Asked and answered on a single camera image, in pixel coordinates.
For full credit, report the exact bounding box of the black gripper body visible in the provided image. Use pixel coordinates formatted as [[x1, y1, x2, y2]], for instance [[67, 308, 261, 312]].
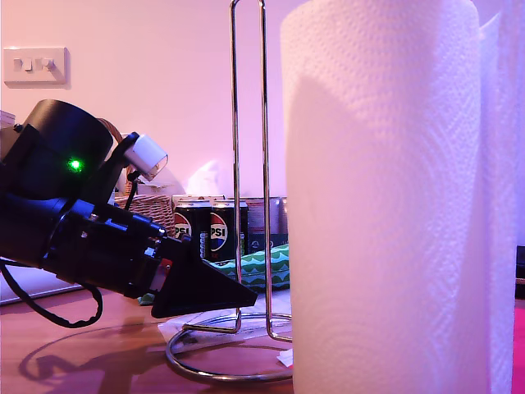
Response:
[[43, 199, 168, 300]]

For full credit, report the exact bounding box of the metallic paper towel stand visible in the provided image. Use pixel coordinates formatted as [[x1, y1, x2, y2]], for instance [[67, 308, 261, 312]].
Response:
[[165, 0, 294, 383]]

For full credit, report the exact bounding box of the white paper towel roll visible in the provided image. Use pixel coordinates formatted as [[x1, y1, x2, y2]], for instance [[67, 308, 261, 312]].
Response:
[[280, 0, 525, 394]]

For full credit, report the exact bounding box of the clear plastic mailing bag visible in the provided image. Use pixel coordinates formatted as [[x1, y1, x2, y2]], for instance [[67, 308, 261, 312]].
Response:
[[157, 305, 294, 344]]

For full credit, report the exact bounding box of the white Lancome cosmetic case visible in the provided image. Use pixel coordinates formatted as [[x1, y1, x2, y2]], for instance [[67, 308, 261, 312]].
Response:
[[0, 256, 85, 307]]

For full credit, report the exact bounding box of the dark box with pin icon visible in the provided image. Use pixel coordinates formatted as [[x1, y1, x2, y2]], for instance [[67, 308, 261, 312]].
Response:
[[247, 233, 288, 252]]

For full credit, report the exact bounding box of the beige cardboard box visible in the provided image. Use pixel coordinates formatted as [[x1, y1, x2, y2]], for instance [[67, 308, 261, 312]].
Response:
[[137, 180, 177, 197]]

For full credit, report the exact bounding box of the green wave pattern pouch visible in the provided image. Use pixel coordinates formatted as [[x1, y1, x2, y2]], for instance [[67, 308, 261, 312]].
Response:
[[137, 244, 291, 307]]

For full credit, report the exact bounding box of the pale printed carton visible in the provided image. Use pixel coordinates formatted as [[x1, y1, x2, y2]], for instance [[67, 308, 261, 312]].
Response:
[[171, 195, 226, 205]]

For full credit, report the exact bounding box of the white crumpled tissue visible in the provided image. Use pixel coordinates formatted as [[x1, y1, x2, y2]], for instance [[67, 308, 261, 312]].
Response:
[[186, 159, 237, 198]]

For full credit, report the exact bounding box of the dark quilted zip case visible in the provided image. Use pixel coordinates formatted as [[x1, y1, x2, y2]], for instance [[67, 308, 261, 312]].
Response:
[[514, 245, 525, 286]]

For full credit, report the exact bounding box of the pink padded envelope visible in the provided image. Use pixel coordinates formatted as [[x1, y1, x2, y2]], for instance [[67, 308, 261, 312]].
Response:
[[276, 305, 525, 394]]

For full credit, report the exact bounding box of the wicker basket with handle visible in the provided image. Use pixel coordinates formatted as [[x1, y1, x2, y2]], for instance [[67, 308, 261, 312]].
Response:
[[96, 117, 176, 231]]

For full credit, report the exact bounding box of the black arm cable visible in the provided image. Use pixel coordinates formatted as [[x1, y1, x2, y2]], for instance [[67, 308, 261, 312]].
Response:
[[0, 257, 103, 329]]

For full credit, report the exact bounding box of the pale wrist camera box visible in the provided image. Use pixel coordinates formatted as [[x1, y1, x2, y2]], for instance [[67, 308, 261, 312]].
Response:
[[94, 131, 169, 206]]

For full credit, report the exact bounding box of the white wall switch plate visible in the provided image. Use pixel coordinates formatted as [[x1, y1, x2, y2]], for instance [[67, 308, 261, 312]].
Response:
[[2, 47, 70, 89]]

